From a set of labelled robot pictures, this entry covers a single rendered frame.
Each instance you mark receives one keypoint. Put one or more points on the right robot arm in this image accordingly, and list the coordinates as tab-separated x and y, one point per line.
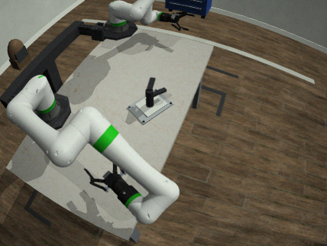
88	125

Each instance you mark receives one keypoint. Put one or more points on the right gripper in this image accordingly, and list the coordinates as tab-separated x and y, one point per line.
117	186

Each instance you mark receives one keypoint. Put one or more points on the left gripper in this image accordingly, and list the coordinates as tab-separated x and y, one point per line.
176	19

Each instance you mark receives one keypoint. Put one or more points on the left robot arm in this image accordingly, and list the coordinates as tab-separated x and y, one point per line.
141	11

